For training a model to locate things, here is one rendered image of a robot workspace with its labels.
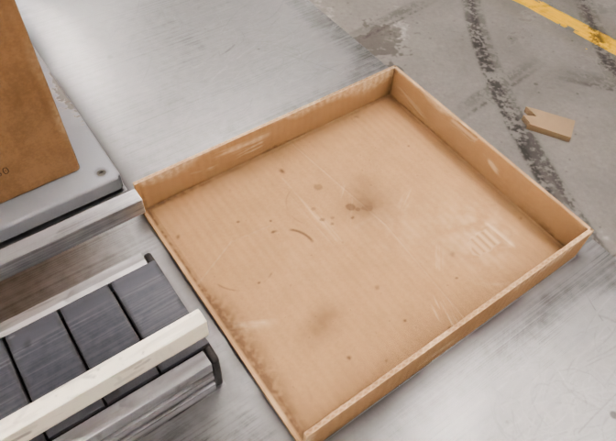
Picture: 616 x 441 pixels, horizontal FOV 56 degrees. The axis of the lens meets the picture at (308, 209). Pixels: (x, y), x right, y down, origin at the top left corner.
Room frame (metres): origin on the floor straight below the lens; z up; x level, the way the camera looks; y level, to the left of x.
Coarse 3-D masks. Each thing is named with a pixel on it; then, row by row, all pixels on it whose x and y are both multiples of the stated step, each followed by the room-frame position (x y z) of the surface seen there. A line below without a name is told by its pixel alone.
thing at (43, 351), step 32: (128, 288) 0.21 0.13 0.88; (160, 288) 0.21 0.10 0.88; (64, 320) 0.18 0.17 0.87; (96, 320) 0.18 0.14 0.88; (128, 320) 0.19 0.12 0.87; (160, 320) 0.19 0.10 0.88; (0, 352) 0.15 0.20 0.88; (32, 352) 0.15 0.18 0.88; (64, 352) 0.16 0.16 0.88; (96, 352) 0.16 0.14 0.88; (192, 352) 0.16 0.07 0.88; (0, 384) 0.13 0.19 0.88; (32, 384) 0.13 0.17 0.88; (128, 384) 0.14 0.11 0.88; (0, 416) 0.11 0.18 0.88
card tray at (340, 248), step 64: (256, 128) 0.39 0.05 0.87; (320, 128) 0.44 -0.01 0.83; (384, 128) 0.45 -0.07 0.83; (448, 128) 0.43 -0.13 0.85; (192, 192) 0.34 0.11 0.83; (256, 192) 0.35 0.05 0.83; (320, 192) 0.35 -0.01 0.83; (384, 192) 0.36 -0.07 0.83; (448, 192) 0.37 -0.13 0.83; (512, 192) 0.36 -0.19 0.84; (192, 256) 0.27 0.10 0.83; (256, 256) 0.28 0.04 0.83; (320, 256) 0.28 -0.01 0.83; (384, 256) 0.29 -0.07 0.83; (448, 256) 0.29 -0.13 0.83; (512, 256) 0.30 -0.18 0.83; (256, 320) 0.21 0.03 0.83; (320, 320) 0.22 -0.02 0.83; (384, 320) 0.22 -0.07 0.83; (448, 320) 0.23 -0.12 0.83; (320, 384) 0.17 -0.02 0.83; (384, 384) 0.16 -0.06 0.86
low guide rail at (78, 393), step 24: (192, 312) 0.18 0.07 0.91; (168, 336) 0.16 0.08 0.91; (192, 336) 0.16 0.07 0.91; (120, 360) 0.14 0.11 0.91; (144, 360) 0.14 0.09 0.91; (72, 384) 0.12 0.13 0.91; (96, 384) 0.12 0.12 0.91; (120, 384) 0.13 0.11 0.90; (24, 408) 0.11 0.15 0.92; (48, 408) 0.11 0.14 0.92; (72, 408) 0.11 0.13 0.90; (0, 432) 0.09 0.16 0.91; (24, 432) 0.09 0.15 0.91
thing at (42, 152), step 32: (0, 0) 0.34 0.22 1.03; (0, 32) 0.33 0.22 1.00; (0, 64) 0.33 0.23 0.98; (32, 64) 0.34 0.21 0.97; (0, 96) 0.32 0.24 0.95; (32, 96) 0.33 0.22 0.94; (0, 128) 0.31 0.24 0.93; (32, 128) 0.33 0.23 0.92; (64, 128) 0.35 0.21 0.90; (0, 160) 0.31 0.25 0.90; (32, 160) 0.32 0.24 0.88; (64, 160) 0.34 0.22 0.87; (0, 192) 0.30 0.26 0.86
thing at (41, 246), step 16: (128, 192) 0.23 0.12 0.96; (96, 208) 0.22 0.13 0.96; (112, 208) 0.22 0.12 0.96; (128, 208) 0.22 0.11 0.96; (144, 208) 0.23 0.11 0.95; (64, 224) 0.21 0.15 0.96; (80, 224) 0.21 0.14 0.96; (96, 224) 0.21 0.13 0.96; (112, 224) 0.21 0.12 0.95; (32, 240) 0.19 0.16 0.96; (48, 240) 0.19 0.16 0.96; (64, 240) 0.20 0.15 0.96; (80, 240) 0.20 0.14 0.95; (0, 256) 0.18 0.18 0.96; (16, 256) 0.18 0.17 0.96; (32, 256) 0.18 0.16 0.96; (48, 256) 0.19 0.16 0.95; (0, 272) 0.17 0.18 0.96; (16, 272) 0.18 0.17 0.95
